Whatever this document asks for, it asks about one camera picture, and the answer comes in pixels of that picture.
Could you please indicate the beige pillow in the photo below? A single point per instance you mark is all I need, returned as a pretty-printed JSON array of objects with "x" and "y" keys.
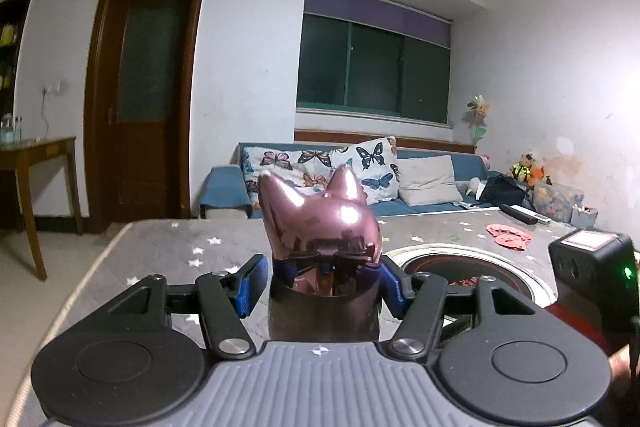
[{"x": 430, "y": 182}]

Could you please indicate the white wall socket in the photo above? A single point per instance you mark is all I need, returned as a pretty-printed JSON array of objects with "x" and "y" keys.
[{"x": 55, "y": 87}]

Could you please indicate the wooden side table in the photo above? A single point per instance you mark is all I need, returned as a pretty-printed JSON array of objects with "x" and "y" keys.
[{"x": 35, "y": 152}]

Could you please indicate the dark wooden shelf cabinet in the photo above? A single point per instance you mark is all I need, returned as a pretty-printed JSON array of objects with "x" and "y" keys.
[{"x": 12, "y": 42}]

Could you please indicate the green-framed window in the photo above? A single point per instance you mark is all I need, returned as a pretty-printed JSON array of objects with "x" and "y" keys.
[{"x": 370, "y": 67}]

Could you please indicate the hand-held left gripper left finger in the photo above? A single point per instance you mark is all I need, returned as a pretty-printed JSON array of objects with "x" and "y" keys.
[{"x": 250, "y": 292}]

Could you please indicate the glass jar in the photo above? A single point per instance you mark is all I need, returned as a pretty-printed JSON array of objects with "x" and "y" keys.
[{"x": 19, "y": 129}]

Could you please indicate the white remote control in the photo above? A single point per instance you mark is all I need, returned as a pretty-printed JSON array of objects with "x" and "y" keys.
[{"x": 541, "y": 218}]

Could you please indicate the black bag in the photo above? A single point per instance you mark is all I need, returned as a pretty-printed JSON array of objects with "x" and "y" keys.
[{"x": 505, "y": 192}]

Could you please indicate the orange plush toy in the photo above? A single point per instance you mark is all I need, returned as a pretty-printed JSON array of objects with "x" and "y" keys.
[{"x": 539, "y": 174}]

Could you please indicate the small grey container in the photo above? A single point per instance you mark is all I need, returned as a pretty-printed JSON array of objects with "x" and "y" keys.
[{"x": 584, "y": 217}]

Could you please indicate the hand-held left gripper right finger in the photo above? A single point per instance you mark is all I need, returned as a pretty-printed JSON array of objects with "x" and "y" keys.
[{"x": 392, "y": 287}]

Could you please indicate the blue sofa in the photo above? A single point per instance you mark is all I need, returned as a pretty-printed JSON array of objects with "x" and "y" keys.
[{"x": 225, "y": 187}]

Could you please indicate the square butterfly-print pillow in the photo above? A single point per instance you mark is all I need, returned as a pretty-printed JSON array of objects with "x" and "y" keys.
[{"x": 375, "y": 167}]

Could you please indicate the paper flower wall decoration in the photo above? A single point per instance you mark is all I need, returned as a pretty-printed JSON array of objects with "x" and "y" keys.
[{"x": 477, "y": 112}]

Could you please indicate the person's right hand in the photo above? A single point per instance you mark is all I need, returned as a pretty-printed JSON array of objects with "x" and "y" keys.
[{"x": 620, "y": 372}]

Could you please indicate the red paper cutout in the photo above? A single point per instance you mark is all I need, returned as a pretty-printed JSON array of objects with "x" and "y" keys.
[{"x": 507, "y": 237}]

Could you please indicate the black remote control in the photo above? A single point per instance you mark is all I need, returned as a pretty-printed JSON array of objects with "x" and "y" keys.
[{"x": 517, "y": 213}]

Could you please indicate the long butterfly-print cushion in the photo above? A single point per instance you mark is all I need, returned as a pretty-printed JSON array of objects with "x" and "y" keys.
[{"x": 290, "y": 162}]

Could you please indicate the black induction cooker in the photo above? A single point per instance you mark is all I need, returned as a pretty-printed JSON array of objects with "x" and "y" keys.
[{"x": 460, "y": 269}]

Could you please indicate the clear plastic toy box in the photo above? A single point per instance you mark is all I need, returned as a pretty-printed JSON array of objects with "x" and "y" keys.
[{"x": 557, "y": 204}]

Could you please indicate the pink cat-ear thermos bottle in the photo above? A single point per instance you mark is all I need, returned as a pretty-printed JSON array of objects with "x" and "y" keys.
[{"x": 320, "y": 217}]

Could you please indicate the purple roller blind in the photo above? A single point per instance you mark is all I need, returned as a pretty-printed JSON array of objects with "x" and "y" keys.
[{"x": 380, "y": 9}]

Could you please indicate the wooden door with glass pane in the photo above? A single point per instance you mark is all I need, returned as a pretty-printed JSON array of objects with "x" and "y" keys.
[{"x": 145, "y": 167}]

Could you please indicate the pink plush toy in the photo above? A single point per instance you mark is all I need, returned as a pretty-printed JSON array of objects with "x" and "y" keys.
[{"x": 485, "y": 162}]

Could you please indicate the grey star-print table cover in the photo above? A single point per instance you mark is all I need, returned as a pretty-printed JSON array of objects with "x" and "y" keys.
[{"x": 150, "y": 247}]

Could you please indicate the yellow plush toy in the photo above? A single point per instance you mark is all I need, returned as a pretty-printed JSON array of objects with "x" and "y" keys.
[{"x": 522, "y": 167}]

